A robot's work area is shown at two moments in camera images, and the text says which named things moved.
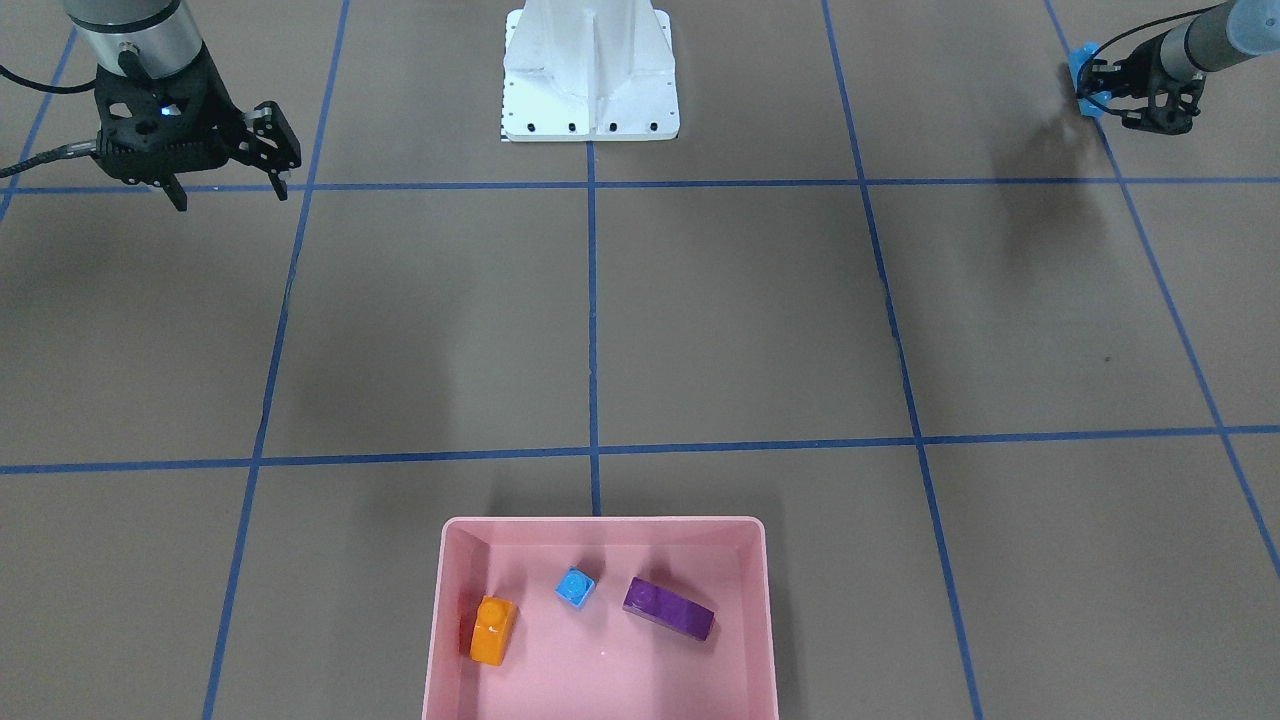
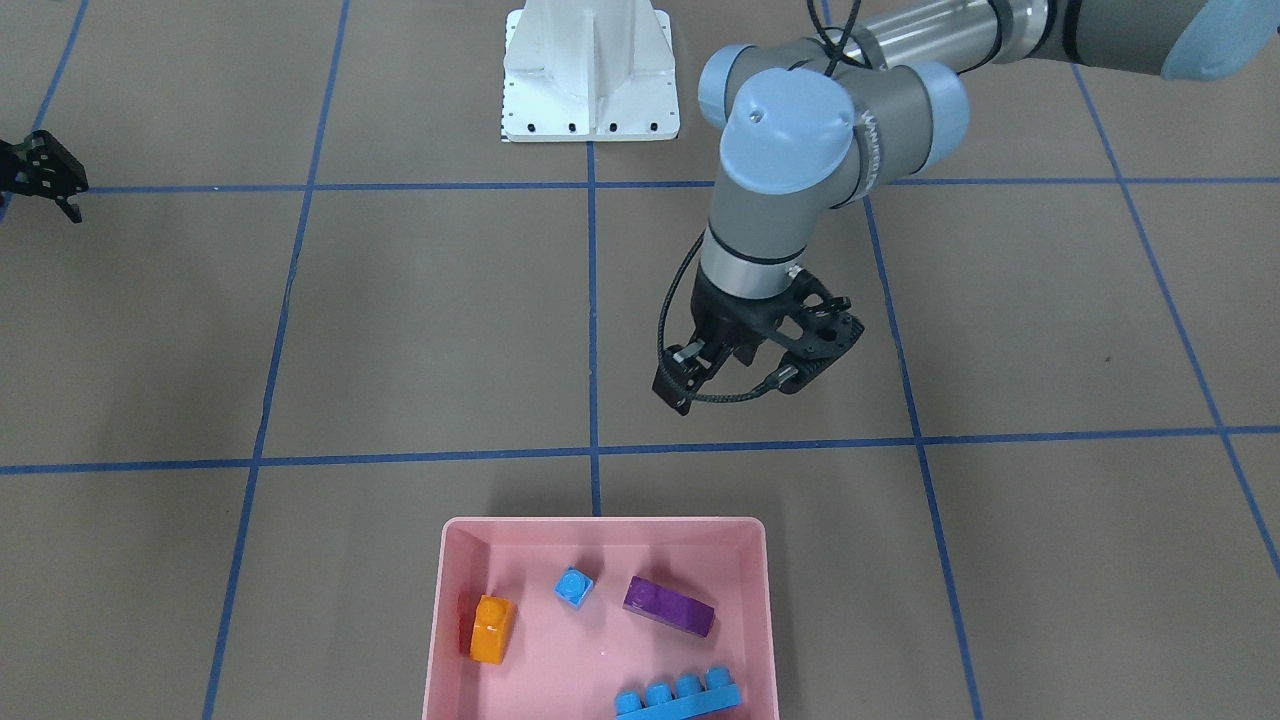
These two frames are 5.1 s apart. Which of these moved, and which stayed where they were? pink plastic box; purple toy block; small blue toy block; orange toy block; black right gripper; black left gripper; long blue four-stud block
Moved: black right gripper; black left gripper; long blue four-stud block
Stayed: purple toy block; pink plastic box; orange toy block; small blue toy block
